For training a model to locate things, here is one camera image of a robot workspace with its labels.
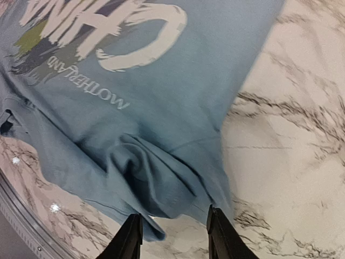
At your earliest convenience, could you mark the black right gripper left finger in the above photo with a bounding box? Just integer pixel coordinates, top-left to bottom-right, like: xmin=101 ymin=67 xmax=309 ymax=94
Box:
xmin=96 ymin=214 xmax=143 ymax=259

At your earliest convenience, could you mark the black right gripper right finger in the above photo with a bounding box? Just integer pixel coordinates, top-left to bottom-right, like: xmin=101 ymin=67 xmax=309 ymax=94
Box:
xmin=208 ymin=205 xmax=258 ymax=259

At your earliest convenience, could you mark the light blue printed t-shirt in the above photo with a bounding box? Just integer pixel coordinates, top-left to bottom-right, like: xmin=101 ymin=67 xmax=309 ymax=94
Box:
xmin=1 ymin=1 xmax=284 ymax=241

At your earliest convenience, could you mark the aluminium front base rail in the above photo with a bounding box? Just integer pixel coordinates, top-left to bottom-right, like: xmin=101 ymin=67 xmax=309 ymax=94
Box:
xmin=1 ymin=172 xmax=81 ymax=258

